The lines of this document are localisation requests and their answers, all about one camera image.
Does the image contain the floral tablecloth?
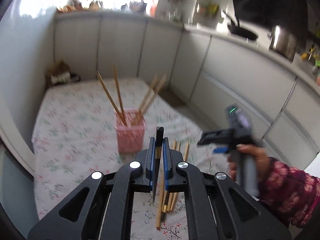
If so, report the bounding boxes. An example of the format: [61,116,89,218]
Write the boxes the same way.
[31,77,231,240]

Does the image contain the person's right hand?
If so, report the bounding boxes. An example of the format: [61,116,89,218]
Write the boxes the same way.
[227,144,272,182]

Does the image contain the black trash bin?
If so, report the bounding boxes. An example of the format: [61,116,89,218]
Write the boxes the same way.
[68,73,81,82]

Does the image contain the pink perforated utensil holder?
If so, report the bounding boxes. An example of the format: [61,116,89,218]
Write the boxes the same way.
[115,108,145,154]

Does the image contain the wooden chopstick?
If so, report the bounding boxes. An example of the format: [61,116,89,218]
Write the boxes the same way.
[135,75,167,125]
[171,142,189,211]
[113,65,127,126]
[131,75,158,125]
[96,71,126,126]
[156,172,164,230]
[167,140,180,212]

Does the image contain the black range hood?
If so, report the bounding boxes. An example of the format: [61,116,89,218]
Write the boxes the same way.
[233,0,319,38]

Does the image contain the stainless steel steamer pot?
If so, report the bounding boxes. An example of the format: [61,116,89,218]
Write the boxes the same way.
[269,25,300,62]

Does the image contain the wall spice rack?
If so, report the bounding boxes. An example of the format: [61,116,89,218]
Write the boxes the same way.
[196,2,220,18]

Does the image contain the white lower kitchen cabinets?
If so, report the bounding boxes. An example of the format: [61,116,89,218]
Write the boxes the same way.
[54,12,319,170]

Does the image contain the brown paper bag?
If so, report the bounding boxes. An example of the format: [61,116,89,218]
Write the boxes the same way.
[45,60,71,88]

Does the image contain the yellow hanging utensil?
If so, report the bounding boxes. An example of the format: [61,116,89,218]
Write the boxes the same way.
[300,44,315,61]

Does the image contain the red patterned sleeve forearm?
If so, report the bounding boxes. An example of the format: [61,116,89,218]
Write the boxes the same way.
[259,157,319,228]

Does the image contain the black chopstick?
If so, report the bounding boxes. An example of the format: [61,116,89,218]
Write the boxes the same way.
[152,127,164,202]

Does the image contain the black wok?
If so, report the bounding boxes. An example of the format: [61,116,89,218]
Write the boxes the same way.
[222,10,258,41]

